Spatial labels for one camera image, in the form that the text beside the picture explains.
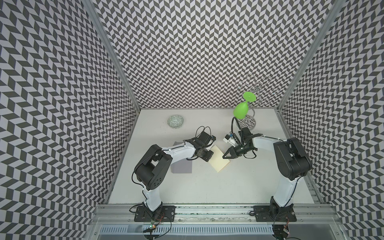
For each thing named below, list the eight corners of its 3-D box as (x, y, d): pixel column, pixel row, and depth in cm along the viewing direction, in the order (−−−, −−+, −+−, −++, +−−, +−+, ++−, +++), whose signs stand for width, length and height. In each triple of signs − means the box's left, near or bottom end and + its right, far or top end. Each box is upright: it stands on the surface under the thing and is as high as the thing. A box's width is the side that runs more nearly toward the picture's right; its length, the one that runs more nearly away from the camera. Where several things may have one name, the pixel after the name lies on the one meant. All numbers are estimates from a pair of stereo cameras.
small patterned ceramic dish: (166, 125, 111) (165, 121, 108) (174, 116, 117) (173, 112, 113) (178, 131, 108) (177, 127, 104) (185, 122, 114) (185, 118, 110)
